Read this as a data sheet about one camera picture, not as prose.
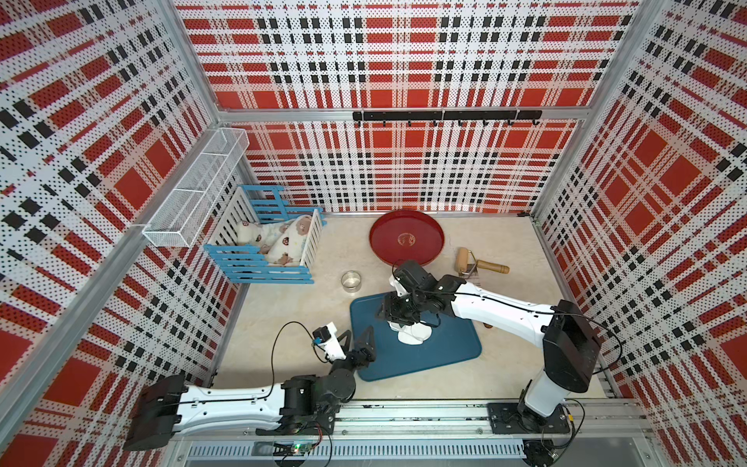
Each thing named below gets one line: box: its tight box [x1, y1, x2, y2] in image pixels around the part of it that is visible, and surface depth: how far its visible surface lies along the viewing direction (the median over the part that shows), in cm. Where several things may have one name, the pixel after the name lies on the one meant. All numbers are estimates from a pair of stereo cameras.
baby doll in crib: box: [236, 215, 313, 267], surface depth 107 cm
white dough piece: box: [387, 320, 433, 346], surface depth 89 cm
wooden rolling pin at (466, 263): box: [455, 247, 511, 277], surface depth 106 cm
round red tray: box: [368, 209, 446, 266], surface depth 117 cm
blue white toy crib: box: [203, 183, 327, 285], surface depth 103 cm
